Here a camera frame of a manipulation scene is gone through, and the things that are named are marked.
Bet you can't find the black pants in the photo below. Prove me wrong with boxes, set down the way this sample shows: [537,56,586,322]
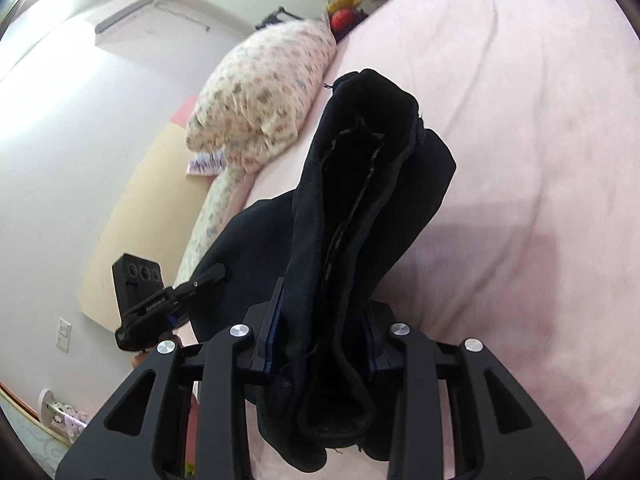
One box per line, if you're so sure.
[190,67,458,466]

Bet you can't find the white perforated holder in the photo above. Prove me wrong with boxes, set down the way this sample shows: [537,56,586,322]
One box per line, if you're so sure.
[37,387,89,434]

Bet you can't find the black stand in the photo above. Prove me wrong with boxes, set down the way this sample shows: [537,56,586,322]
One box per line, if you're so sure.
[255,5,302,31]

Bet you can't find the purple patterned cloth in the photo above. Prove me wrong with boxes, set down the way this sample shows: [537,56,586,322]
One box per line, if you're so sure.
[186,152,227,177]

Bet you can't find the white air conditioner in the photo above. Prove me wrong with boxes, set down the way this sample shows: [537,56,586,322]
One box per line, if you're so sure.
[94,0,176,36]

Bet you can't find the white wall switch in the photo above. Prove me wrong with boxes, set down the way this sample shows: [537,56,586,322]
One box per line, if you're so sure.
[56,316,74,354]

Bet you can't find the yellow red toy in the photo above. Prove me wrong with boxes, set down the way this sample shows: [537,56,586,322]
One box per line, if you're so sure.
[324,0,372,36]

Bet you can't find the pink bed sheet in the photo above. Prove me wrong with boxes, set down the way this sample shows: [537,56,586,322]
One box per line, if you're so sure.
[175,0,640,480]

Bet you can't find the floral bolster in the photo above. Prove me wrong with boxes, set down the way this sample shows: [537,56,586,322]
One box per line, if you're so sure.
[175,162,266,287]

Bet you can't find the beige headboard panel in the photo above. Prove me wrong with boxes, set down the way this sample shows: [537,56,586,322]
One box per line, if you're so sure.
[80,120,236,334]

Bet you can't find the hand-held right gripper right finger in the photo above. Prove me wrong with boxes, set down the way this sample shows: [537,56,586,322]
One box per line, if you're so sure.
[365,301,586,480]

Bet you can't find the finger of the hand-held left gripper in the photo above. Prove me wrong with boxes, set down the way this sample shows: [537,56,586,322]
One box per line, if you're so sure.
[163,308,193,334]
[172,263,229,307]

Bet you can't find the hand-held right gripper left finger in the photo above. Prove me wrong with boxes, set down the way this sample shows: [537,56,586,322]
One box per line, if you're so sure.
[55,280,287,480]

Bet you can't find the floral pillow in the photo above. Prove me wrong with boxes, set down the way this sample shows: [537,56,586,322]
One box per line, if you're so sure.
[186,19,339,174]

